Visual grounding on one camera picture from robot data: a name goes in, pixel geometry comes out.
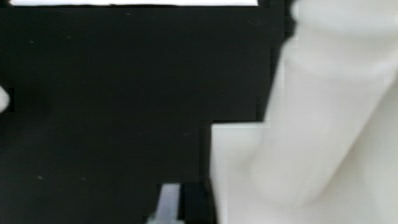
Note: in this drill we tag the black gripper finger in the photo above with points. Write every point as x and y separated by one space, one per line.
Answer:
179 207

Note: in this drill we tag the white chair seat block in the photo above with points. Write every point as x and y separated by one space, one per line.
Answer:
304 167

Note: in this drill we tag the small white tagged cube rear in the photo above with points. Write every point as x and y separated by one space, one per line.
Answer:
3 99

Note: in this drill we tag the white base tag sheet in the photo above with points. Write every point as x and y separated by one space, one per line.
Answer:
183 3

